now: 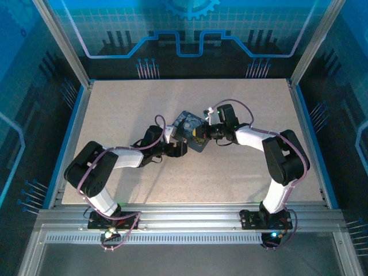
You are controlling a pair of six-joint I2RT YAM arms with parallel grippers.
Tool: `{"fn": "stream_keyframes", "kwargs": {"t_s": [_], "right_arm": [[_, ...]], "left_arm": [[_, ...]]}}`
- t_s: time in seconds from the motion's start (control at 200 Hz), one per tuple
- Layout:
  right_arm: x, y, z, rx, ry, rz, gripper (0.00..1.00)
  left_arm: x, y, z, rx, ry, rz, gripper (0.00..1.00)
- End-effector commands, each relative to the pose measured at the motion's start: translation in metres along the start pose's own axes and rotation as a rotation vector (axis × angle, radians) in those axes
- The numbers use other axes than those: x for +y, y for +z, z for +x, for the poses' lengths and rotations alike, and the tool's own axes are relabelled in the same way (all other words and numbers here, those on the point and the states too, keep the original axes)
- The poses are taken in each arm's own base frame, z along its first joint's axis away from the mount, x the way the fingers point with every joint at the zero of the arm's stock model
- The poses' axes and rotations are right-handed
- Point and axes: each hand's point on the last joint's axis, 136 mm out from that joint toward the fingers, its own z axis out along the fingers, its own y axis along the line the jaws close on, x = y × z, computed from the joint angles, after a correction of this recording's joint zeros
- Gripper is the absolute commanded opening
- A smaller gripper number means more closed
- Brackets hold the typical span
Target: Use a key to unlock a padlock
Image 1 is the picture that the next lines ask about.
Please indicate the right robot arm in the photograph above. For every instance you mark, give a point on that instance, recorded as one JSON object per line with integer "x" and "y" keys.
{"x": 287, "y": 158}

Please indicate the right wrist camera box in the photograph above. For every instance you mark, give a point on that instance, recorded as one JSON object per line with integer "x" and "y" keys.
{"x": 211, "y": 116}

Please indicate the controller board with LED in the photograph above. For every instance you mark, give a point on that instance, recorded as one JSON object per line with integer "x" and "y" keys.
{"x": 271, "y": 237}
{"x": 110, "y": 233}

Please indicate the aluminium frame post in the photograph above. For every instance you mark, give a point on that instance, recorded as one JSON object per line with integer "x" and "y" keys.
{"x": 316, "y": 43}
{"x": 64, "y": 43}

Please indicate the aluminium frame beam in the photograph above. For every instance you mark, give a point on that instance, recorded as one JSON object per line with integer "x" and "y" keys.
{"x": 349, "y": 256}
{"x": 31, "y": 253}

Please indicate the aluminium side rail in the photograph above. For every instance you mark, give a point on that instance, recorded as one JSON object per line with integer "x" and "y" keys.
{"x": 74, "y": 138}
{"x": 300, "y": 115}

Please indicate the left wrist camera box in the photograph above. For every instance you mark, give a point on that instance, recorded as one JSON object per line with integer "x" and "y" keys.
{"x": 169, "y": 133}

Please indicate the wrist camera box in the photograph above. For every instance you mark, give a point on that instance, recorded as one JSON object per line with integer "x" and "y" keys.
{"x": 211, "y": 116}
{"x": 169, "y": 133}

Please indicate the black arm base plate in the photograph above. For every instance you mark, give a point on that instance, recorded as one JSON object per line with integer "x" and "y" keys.
{"x": 247, "y": 220}
{"x": 95, "y": 222}

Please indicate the aluminium front rail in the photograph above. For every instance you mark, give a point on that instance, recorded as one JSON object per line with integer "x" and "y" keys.
{"x": 187, "y": 218}

